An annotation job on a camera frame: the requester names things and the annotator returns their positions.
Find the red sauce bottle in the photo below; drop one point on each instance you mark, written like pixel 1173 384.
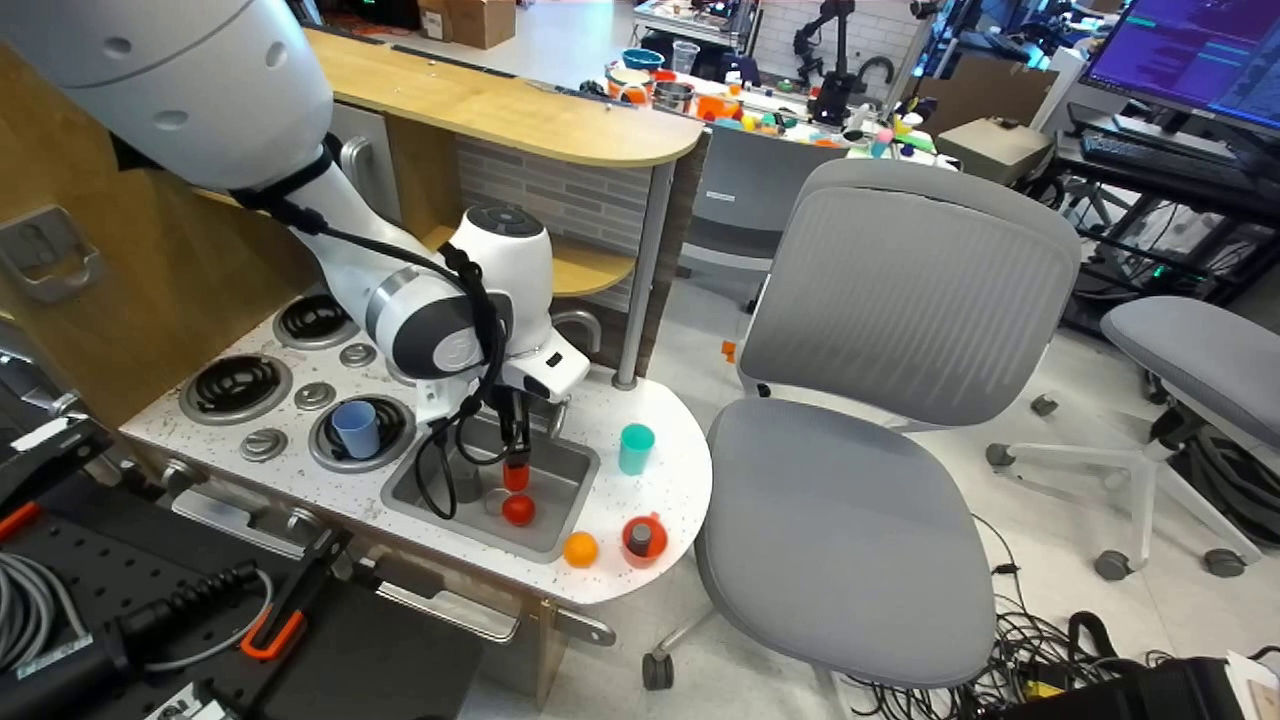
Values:
pixel 516 476

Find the red toy tomato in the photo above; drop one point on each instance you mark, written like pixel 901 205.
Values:
pixel 518 510

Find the orange ball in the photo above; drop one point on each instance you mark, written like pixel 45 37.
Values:
pixel 580 550

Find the small grey cylinder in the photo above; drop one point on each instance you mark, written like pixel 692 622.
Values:
pixel 640 540

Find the beige box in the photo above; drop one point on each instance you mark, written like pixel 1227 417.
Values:
pixel 995 148

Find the black keyboard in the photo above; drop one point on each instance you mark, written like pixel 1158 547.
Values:
pixel 1150 155

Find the red-orange cup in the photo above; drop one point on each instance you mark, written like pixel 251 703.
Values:
pixel 655 548

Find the teal plastic cup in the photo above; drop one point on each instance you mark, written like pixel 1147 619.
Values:
pixel 636 450

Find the black desk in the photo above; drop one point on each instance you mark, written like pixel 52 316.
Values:
pixel 1200 200

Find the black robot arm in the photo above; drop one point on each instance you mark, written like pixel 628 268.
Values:
pixel 835 80

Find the wooden toy kitchen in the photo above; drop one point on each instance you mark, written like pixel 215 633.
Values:
pixel 630 500

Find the grey plastic chair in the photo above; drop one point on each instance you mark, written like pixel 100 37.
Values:
pixel 750 190

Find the silver stove knob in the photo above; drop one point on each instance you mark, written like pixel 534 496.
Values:
pixel 263 444
pixel 357 354
pixel 314 396

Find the toy stove burner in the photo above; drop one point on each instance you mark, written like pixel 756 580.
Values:
pixel 395 425
pixel 315 320
pixel 236 387

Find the grey wall holder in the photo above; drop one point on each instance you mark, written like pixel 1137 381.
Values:
pixel 45 255

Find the monitor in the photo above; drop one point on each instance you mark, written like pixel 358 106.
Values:
pixel 1190 55

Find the clear plastic cup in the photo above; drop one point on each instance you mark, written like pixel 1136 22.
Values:
pixel 685 57

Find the blue bowl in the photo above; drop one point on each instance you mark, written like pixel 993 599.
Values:
pixel 642 58

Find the toy kitchen sink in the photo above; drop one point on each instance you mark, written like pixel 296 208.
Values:
pixel 560 490

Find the blue plastic cup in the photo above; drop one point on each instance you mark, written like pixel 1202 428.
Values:
pixel 357 430

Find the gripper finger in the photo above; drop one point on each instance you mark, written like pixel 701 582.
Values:
pixel 507 442
pixel 524 440

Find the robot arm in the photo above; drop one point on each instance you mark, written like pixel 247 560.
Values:
pixel 200 80

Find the black and orange clamp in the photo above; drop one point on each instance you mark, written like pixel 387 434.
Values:
pixel 290 600

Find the grey mesh office chair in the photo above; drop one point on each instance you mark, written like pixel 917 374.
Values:
pixel 900 300

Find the metal pot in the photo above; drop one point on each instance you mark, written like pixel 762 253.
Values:
pixel 673 97

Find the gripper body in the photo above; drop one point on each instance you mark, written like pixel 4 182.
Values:
pixel 514 404

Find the toy kitchen tap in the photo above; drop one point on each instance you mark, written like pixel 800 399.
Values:
pixel 590 325

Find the cardboard box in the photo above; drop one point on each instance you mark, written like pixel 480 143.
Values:
pixel 470 20

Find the grey office chair white base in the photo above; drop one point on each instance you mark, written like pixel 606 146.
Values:
pixel 1200 350

